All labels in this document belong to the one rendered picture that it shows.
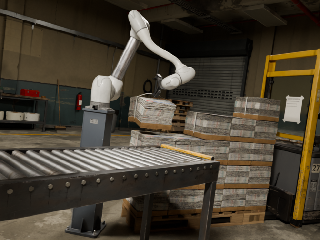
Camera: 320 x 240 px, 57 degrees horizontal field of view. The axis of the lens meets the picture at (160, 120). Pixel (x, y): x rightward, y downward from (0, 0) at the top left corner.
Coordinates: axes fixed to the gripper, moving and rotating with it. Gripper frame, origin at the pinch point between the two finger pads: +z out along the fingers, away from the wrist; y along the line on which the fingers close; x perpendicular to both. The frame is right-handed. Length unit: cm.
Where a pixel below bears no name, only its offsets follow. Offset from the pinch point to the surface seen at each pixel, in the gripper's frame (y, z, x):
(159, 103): 16.4, -19.4, -1.6
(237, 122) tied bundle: 23, -18, 83
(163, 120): 30.0, -15.0, 5.6
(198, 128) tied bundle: 33, -6, 48
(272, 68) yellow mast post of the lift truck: -50, 26, 167
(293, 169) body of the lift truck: 68, -9, 176
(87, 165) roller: 56, -109, -75
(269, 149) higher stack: 47, -16, 129
